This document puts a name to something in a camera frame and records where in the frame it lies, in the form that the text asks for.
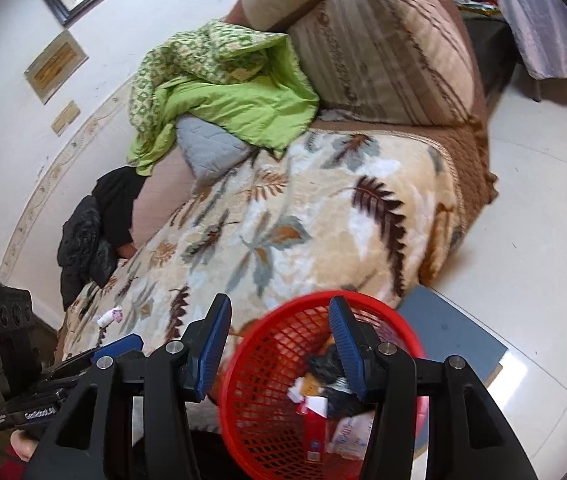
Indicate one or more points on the white and blue packet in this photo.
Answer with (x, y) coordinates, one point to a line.
(351, 435)

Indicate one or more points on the blue floor mat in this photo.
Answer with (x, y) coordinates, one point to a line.
(453, 330)

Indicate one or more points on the person's left hand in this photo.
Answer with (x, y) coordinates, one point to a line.
(23, 447)

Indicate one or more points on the purple table cloth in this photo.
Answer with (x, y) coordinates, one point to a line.
(548, 25)

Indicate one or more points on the brown sofa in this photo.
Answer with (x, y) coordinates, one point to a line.
(468, 160)

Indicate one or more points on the pink sofa sheet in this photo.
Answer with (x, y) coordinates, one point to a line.
(168, 195)

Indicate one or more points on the black puffer jacket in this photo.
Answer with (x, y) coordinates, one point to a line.
(83, 250)

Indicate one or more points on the green quilt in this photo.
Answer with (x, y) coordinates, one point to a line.
(213, 90)

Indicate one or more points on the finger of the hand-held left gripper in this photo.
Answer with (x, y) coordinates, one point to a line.
(118, 344)

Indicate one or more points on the small white pink wrapper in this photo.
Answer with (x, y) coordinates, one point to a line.
(111, 316)

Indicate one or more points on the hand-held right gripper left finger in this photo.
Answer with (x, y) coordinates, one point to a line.
(213, 342)

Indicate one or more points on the framed wall certificate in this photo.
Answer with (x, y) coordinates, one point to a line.
(55, 66)

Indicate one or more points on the leaf print blanket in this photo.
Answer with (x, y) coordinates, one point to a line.
(313, 220)

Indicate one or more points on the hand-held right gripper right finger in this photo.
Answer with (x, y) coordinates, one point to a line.
(346, 347)

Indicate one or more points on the small wall plaque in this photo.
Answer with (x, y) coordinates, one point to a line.
(65, 117)

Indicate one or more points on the black cloth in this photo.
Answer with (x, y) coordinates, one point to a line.
(118, 205)

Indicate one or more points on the red torn carton box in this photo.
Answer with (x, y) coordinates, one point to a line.
(313, 430)

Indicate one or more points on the red plastic mesh basket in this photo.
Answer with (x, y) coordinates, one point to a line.
(263, 360)

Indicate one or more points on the dark side cabinet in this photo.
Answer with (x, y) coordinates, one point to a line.
(488, 55)

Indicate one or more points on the grey quilted pillow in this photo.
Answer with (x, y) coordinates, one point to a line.
(213, 145)

